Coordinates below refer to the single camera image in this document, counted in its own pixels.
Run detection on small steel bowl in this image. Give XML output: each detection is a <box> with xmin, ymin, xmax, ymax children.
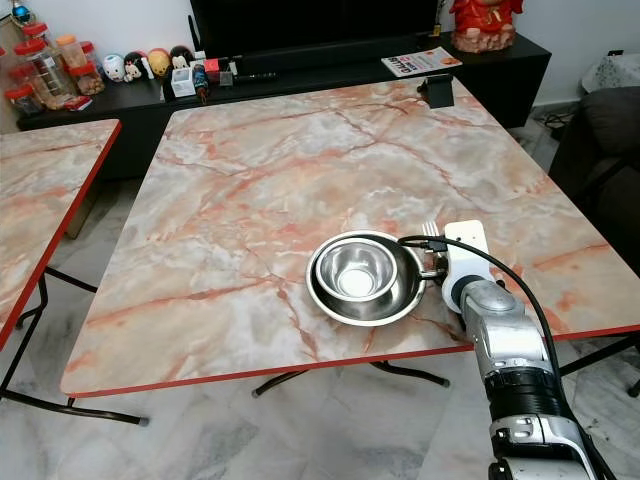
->
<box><xmin>315</xmin><ymin>238</ymin><xmax>399</xmax><ymax>299</ymax></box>

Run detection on large steel bowl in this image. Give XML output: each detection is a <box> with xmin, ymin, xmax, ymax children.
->
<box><xmin>307</xmin><ymin>230</ymin><xmax>428</xmax><ymax>327</ymax></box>

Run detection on black metal table legs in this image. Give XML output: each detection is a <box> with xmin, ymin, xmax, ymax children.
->
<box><xmin>253</xmin><ymin>335</ymin><xmax>640</xmax><ymax>399</ymax></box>
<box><xmin>0</xmin><ymin>265</ymin><xmax>151</xmax><ymax>426</ymax></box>

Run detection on small black box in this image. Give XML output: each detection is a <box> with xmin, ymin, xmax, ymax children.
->
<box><xmin>422</xmin><ymin>75</ymin><xmax>459</xmax><ymax>107</ymax></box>

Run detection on dark sofa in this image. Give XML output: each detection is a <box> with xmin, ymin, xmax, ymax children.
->
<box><xmin>550</xmin><ymin>85</ymin><xmax>640</xmax><ymax>266</ymax></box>

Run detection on printed magazine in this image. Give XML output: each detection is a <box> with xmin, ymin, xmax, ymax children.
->
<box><xmin>382</xmin><ymin>47</ymin><xmax>463</xmax><ymax>77</ymax></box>

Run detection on red seated statue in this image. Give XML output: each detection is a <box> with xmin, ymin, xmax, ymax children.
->
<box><xmin>450</xmin><ymin>0</ymin><xmax>524</xmax><ymax>53</ymax></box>

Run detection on white lace cloth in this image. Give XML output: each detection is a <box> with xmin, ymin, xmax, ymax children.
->
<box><xmin>582</xmin><ymin>52</ymin><xmax>640</xmax><ymax>93</ymax></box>

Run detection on black television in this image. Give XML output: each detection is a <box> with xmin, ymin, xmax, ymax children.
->
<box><xmin>190</xmin><ymin>0</ymin><xmax>443</xmax><ymax>59</ymax></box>

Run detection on large clear jar red lid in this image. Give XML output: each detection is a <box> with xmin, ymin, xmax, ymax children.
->
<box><xmin>22</xmin><ymin>40</ymin><xmax>76</xmax><ymax>106</ymax></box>

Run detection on small white box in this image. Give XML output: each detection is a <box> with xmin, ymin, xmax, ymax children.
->
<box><xmin>172</xmin><ymin>68</ymin><xmax>199</xmax><ymax>98</ymax></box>

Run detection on small clear jar red lid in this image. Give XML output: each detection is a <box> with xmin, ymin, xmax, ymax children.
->
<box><xmin>75</xmin><ymin>63</ymin><xmax>106</xmax><ymax>96</ymax></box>

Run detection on clear jar orange lid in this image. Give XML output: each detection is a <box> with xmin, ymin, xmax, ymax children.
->
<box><xmin>57</xmin><ymin>35</ymin><xmax>91</xmax><ymax>71</ymax></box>

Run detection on black television console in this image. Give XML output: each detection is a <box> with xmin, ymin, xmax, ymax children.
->
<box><xmin>15</xmin><ymin>30</ymin><xmax>553</xmax><ymax>181</ymax></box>

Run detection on black round figurine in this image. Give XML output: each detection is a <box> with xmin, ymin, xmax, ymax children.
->
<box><xmin>170</xmin><ymin>45</ymin><xmax>193</xmax><ymax>73</ymax></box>

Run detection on white round figurine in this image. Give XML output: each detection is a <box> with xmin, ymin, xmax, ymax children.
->
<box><xmin>102</xmin><ymin>55</ymin><xmax>126</xmax><ymax>83</ymax></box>

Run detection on yellow round figurine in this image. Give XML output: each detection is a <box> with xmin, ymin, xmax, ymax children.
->
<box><xmin>147</xmin><ymin>48</ymin><xmax>171</xmax><ymax>79</ymax></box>

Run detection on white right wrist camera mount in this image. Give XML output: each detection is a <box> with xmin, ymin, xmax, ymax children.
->
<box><xmin>443</xmin><ymin>220</ymin><xmax>491</xmax><ymax>311</ymax></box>

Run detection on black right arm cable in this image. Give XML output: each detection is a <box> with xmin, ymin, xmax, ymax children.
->
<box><xmin>398</xmin><ymin>235</ymin><xmax>611</xmax><ymax>480</ymax></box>

